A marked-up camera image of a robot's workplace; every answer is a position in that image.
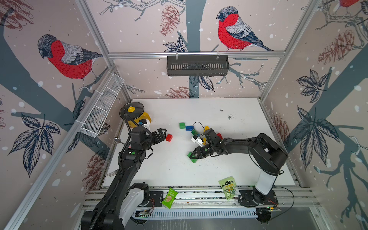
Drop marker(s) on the large green snack bag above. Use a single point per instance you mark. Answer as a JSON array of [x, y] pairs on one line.
[[229, 187]]

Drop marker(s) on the white wire mesh basket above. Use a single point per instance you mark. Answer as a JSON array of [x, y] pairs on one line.
[[92, 126]]

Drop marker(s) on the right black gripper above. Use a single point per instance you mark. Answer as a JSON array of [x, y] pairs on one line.
[[199, 152]]

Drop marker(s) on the blue lego brick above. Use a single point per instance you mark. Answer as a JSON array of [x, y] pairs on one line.
[[189, 128]]

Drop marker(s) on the red square lego brick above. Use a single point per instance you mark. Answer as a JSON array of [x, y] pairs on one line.
[[169, 137]]

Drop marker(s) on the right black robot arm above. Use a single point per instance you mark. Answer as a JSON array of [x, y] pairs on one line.
[[264, 153]]

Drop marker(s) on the small green snack packet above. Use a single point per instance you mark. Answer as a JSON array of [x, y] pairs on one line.
[[169, 199]]

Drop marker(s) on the green long lego brick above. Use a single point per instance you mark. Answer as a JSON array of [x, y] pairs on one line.
[[194, 133], [192, 158]]

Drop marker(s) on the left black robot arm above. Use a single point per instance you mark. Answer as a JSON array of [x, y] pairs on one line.
[[123, 197]]

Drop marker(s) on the black hanging wire basket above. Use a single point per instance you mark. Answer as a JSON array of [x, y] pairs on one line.
[[214, 65]]

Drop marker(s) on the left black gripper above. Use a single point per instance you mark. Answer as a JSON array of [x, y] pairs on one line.
[[162, 136]]

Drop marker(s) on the yellow pot with black lid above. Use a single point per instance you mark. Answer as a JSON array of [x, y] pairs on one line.
[[136, 111]]

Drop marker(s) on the green square lego brick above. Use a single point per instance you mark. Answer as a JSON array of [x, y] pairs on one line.
[[182, 125]]

